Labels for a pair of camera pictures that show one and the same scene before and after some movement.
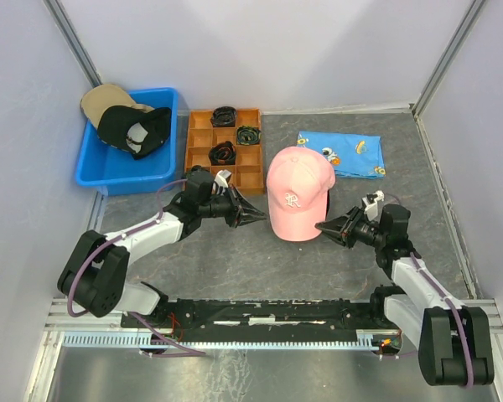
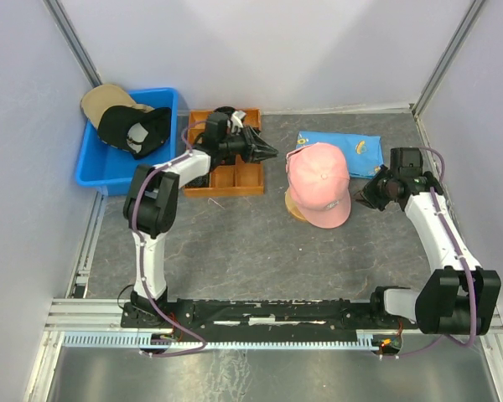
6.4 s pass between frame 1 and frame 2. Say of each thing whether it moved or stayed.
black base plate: stayed
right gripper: moved
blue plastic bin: stayed
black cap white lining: stayed
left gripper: moved
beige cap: stayed
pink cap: moved
